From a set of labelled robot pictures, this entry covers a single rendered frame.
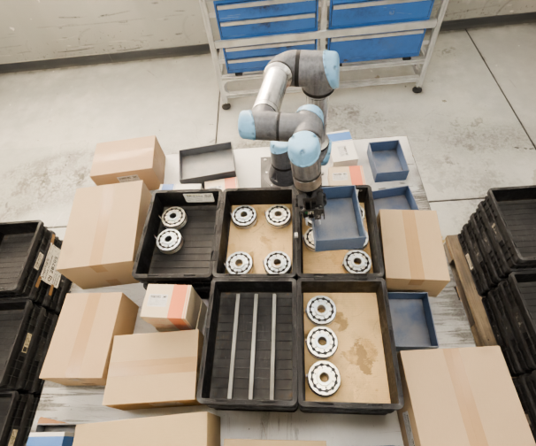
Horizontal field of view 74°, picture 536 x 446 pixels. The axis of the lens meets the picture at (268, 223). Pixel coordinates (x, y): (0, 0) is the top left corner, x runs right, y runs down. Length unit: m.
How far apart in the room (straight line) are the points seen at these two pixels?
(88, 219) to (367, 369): 1.22
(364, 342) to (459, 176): 1.86
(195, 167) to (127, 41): 2.52
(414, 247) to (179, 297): 0.88
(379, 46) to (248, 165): 1.68
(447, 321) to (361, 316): 0.36
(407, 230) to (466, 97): 2.22
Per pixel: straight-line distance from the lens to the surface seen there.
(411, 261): 1.42
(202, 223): 1.54
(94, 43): 4.32
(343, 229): 1.18
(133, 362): 1.36
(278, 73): 1.19
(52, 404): 1.66
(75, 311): 1.53
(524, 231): 2.14
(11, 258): 2.36
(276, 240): 1.44
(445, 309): 1.56
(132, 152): 1.89
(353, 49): 3.13
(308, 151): 0.84
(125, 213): 1.60
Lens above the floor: 2.08
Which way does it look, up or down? 57 degrees down
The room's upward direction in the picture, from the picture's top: 9 degrees counter-clockwise
